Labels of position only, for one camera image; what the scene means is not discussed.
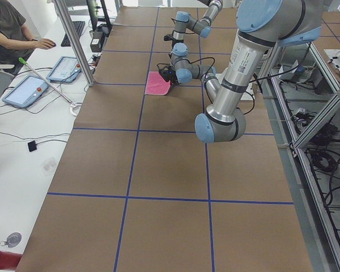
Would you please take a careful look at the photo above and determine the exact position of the seated person in grey shirt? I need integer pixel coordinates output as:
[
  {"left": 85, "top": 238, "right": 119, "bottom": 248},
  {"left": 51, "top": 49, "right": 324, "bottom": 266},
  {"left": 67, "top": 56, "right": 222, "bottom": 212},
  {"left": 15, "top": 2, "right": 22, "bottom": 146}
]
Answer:
[{"left": 0, "top": 1, "right": 56, "bottom": 74}]

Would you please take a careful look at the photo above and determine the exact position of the black keyboard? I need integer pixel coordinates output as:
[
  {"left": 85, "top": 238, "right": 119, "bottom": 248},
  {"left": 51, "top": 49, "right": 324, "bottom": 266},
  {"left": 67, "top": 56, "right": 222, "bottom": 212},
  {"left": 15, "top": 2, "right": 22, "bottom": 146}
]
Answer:
[{"left": 60, "top": 20, "right": 86, "bottom": 48}]

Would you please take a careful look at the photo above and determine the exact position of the pink and grey towel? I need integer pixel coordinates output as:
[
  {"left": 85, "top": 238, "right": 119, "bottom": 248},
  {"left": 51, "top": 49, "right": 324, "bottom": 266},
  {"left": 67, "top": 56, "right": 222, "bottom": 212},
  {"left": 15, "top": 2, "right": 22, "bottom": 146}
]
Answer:
[{"left": 145, "top": 71, "right": 171, "bottom": 96}]

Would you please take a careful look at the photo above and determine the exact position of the far teach pendant tablet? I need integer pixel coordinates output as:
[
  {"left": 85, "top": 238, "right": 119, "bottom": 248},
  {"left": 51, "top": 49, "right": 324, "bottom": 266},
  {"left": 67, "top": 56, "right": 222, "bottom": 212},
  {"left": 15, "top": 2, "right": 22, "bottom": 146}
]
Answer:
[{"left": 46, "top": 56, "right": 81, "bottom": 83}]

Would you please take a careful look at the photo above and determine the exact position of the black box on desk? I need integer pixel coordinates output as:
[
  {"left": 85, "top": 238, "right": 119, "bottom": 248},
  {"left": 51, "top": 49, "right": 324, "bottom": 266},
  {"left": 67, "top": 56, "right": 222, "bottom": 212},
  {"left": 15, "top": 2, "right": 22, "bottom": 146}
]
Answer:
[{"left": 90, "top": 24, "right": 112, "bottom": 53}]

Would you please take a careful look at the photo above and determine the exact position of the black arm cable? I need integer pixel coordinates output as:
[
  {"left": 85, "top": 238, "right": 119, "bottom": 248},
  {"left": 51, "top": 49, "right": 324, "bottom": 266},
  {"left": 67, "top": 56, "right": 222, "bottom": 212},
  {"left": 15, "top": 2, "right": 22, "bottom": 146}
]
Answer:
[{"left": 157, "top": 57, "right": 256, "bottom": 115}]

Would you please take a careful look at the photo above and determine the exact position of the small black square device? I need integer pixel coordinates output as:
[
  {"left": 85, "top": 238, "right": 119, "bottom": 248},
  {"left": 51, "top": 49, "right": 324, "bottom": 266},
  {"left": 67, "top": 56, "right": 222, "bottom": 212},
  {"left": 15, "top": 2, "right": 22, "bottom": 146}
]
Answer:
[{"left": 27, "top": 140, "right": 37, "bottom": 152}]

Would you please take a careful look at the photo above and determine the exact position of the near teach pendant tablet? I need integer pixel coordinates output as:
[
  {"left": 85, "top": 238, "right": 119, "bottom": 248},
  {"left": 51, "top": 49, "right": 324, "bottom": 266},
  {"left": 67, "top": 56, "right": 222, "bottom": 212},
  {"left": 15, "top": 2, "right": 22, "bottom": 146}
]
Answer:
[{"left": 2, "top": 75, "right": 49, "bottom": 108}]

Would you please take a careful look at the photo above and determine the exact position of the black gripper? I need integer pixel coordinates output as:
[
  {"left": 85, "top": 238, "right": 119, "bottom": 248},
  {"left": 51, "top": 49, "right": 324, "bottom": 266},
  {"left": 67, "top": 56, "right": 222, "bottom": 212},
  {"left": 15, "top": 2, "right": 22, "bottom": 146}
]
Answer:
[
  {"left": 163, "top": 34, "right": 174, "bottom": 41},
  {"left": 158, "top": 66, "right": 179, "bottom": 85}
]

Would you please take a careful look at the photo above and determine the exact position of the aluminium side frame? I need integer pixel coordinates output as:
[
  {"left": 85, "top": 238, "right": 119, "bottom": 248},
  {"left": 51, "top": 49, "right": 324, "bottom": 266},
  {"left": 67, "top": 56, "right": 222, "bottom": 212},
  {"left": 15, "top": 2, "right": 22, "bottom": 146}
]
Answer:
[{"left": 263, "top": 38, "right": 340, "bottom": 271}]

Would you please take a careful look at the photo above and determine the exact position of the aluminium frame post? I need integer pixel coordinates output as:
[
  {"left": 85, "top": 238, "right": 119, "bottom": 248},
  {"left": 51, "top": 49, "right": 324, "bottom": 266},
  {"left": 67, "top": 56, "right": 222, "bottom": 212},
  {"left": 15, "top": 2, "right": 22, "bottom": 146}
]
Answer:
[{"left": 53, "top": 0, "right": 94, "bottom": 87}]

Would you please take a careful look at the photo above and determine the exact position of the teach pendant tablet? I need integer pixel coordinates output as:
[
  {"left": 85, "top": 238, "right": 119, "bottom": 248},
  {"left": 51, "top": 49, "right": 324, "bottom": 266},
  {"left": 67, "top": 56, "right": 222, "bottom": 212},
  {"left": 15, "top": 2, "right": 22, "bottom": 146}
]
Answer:
[
  {"left": 2, "top": 75, "right": 49, "bottom": 108},
  {"left": 46, "top": 56, "right": 81, "bottom": 83}
]

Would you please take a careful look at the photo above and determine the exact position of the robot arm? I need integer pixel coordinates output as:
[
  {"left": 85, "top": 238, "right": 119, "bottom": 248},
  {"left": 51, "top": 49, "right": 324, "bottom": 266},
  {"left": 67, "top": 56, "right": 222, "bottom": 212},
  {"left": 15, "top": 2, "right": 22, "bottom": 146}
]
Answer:
[
  {"left": 163, "top": 0, "right": 223, "bottom": 46},
  {"left": 158, "top": 0, "right": 324, "bottom": 143}
]

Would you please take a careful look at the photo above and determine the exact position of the green tipped metal rod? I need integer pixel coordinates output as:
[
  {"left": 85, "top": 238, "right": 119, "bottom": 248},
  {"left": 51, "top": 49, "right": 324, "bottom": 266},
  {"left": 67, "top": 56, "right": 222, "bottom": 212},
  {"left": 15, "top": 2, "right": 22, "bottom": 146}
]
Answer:
[{"left": 18, "top": 57, "right": 82, "bottom": 117}]

